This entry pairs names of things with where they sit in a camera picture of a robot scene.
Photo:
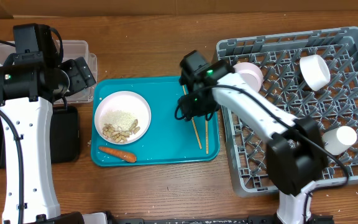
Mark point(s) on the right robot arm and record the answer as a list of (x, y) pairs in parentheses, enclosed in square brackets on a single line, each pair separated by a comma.
[(294, 150)]

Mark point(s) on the clear plastic waste bin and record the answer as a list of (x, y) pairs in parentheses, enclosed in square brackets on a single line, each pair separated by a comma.
[(72, 50)]

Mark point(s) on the black plastic tray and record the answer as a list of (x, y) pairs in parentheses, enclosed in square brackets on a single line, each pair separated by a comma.
[(64, 136)]

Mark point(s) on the white round plate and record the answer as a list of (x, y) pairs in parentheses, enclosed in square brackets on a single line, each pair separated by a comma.
[(126, 101)]

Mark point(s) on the white bowl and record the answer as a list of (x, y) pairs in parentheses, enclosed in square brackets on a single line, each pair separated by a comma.
[(315, 71)]

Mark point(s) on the grey dishwasher rack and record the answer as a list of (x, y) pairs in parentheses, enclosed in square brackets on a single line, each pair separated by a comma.
[(278, 56)]

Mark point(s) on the teal serving tray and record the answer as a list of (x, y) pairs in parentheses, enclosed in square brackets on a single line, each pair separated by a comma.
[(167, 140)]

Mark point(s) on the right wooden chopstick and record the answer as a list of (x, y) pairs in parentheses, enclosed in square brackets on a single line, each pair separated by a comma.
[(206, 137)]

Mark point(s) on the small white cup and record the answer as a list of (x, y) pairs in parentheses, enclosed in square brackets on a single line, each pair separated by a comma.
[(339, 140)]

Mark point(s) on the pile of peanuts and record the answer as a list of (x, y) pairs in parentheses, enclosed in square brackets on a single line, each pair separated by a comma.
[(118, 134)]

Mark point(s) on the orange carrot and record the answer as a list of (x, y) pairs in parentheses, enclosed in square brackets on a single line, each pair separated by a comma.
[(124, 155)]

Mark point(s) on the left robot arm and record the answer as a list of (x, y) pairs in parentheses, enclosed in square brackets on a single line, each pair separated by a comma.
[(34, 77)]

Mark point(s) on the pink bowl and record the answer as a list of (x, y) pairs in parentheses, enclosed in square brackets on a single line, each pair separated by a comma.
[(251, 74)]

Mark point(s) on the left wooden chopstick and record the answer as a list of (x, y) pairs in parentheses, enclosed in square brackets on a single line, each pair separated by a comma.
[(193, 123)]

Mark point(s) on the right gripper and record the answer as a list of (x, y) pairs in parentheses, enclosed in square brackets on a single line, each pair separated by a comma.
[(188, 110)]

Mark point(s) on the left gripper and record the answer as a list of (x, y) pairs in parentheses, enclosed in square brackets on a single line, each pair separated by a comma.
[(79, 74)]

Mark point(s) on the wooden chopstick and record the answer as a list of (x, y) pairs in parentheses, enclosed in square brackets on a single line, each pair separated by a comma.
[(193, 123), (206, 137)]

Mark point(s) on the pile of white rice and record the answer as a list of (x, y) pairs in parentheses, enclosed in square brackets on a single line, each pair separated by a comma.
[(118, 119)]

